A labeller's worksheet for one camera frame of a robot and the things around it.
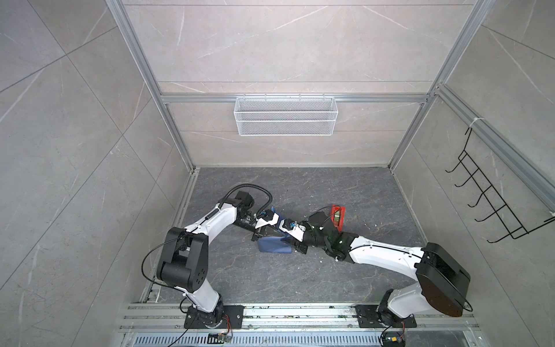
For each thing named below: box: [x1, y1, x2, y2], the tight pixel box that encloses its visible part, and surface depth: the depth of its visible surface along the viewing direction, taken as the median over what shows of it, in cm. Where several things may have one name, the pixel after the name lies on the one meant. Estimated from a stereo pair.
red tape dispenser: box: [330, 204, 346, 233], surface depth 95 cm
